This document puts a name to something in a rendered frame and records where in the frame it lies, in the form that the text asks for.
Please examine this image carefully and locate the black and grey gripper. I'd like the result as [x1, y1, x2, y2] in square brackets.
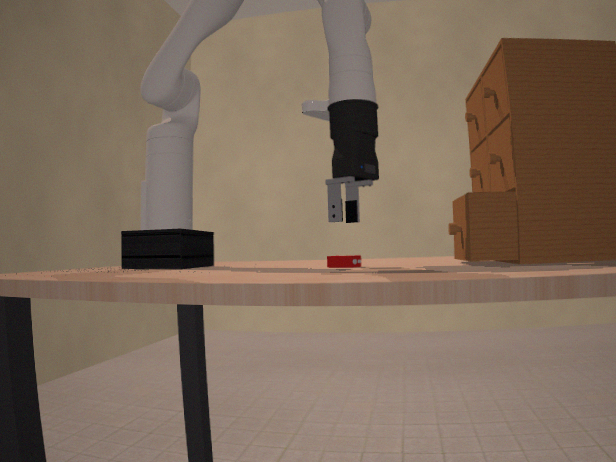
[302, 70, 379, 223]

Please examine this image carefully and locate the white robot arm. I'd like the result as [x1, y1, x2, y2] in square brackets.
[141, 0, 373, 230]

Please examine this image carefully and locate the brown wooden chest of drawers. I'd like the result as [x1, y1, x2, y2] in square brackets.
[465, 38, 616, 264]

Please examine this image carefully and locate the red 9v battery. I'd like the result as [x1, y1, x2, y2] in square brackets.
[327, 255, 361, 268]

